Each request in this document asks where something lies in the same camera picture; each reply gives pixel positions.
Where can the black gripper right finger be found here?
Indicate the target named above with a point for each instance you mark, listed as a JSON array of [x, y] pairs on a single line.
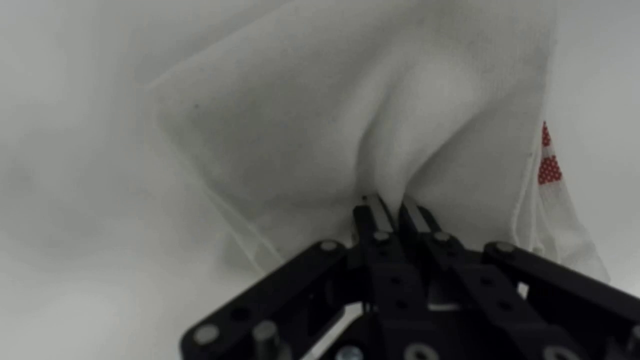
[[480, 292]]

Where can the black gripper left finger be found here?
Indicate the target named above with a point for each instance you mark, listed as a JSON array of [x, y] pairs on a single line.
[[381, 266]]

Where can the clear plastic bag red contents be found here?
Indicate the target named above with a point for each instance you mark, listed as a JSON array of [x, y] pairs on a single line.
[[300, 133]]

